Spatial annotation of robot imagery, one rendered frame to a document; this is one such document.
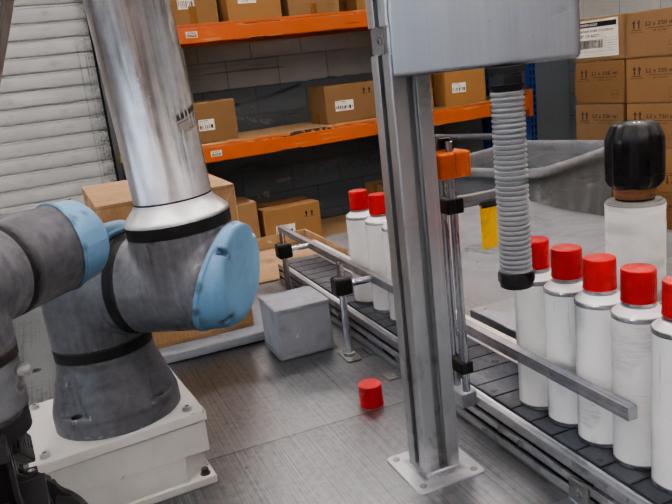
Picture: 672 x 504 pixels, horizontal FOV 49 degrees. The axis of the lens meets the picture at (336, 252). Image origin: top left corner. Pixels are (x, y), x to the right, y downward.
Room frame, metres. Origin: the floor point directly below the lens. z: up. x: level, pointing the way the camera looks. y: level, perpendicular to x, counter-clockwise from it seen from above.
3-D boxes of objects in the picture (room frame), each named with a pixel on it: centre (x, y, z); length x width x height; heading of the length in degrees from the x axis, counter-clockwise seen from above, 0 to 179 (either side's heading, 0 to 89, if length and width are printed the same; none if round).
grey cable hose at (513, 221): (0.68, -0.17, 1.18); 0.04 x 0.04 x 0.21
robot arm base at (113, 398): (0.84, 0.29, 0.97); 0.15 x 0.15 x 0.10
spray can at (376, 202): (1.21, -0.08, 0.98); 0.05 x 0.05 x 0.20
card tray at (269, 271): (1.80, 0.15, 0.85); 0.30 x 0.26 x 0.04; 21
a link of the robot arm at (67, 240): (0.60, 0.26, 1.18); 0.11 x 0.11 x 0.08; 71
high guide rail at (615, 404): (1.12, -0.07, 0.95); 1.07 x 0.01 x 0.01; 21
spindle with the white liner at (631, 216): (1.04, -0.44, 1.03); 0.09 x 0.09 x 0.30
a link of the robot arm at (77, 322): (0.84, 0.29, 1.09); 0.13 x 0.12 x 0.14; 71
